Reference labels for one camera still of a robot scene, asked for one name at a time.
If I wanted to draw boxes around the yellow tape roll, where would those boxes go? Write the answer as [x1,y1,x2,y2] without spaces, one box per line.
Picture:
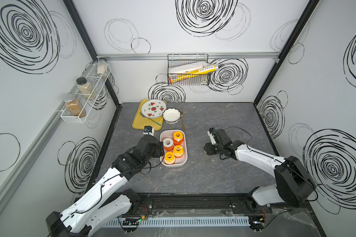
[164,152,176,165]
[173,131,184,141]

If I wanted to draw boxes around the white plastic storage box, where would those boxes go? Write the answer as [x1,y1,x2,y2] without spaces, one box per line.
[160,129,188,168]

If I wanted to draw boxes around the orange tape roll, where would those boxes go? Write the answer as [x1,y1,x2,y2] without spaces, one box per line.
[163,137,175,152]
[173,139,183,146]

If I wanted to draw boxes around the yellow tape roll end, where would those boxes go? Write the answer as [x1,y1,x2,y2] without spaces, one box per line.
[173,145,185,158]

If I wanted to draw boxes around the orange tape roll front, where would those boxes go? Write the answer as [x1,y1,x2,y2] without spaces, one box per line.
[163,137,175,152]

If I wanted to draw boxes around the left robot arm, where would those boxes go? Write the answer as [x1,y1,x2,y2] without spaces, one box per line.
[45,135,164,237]

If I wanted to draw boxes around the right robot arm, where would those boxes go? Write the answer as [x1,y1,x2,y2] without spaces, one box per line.
[204,128,316,207]

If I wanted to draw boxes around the yellow white foil box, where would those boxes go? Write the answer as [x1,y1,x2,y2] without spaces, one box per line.
[168,61,219,86]

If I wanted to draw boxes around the iridescent blue-green fork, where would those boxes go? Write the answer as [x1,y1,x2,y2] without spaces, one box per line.
[139,113,162,126]

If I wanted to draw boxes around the yellow plastic tray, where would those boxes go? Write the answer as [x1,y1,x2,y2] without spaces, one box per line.
[132,99,164,131]

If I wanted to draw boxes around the watermelon pattern plate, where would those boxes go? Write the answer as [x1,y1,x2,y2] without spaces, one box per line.
[140,99,167,119]

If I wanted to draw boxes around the white scalloped bowl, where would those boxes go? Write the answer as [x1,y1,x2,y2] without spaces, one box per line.
[163,108,181,124]

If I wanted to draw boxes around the gold ornate fork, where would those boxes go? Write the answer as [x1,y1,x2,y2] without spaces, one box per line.
[180,109,186,131]

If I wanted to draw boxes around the spice jar black lid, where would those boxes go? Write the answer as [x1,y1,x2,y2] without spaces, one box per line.
[76,77,97,100]

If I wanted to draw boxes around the spice jar brown contents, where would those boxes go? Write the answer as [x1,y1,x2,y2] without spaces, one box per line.
[64,94,86,118]

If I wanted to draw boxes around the spice jar far white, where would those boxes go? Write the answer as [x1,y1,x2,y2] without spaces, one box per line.
[97,57,108,77]

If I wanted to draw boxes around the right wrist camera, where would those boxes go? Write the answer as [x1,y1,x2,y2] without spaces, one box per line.
[207,127,217,145]

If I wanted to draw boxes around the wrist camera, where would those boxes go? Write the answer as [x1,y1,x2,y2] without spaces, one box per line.
[207,127,217,145]
[143,125,155,136]

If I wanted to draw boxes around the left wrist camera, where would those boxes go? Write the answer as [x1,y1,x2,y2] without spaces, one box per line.
[143,125,155,136]

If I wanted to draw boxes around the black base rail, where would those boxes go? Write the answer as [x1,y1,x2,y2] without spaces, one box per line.
[125,193,293,217]

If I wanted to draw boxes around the white slotted cable duct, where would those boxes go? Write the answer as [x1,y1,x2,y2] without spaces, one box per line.
[104,216,250,228]

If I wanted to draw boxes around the white wire spice rack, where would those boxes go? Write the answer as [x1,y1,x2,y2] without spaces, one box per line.
[60,61,111,129]

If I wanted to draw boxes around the black wire wall basket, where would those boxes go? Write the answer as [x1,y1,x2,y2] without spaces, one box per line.
[167,53,209,86]

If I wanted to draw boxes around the silver horizontal wall rail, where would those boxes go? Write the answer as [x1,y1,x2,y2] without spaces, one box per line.
[97,51,279,61]

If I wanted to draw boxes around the black vertical frame post left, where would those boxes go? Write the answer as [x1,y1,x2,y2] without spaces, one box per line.
[63,0,121,108]

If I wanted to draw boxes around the black vertical frame post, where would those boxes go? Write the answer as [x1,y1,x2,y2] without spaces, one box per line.
[253,0,320,107]
[63,0,121,108]

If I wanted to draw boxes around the silver left wall rail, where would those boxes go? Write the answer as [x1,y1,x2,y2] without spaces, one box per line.
[0,86,70,215]

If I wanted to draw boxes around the black vertical frame post right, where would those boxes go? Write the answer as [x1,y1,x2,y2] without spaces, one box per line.
[253,0,320,107]

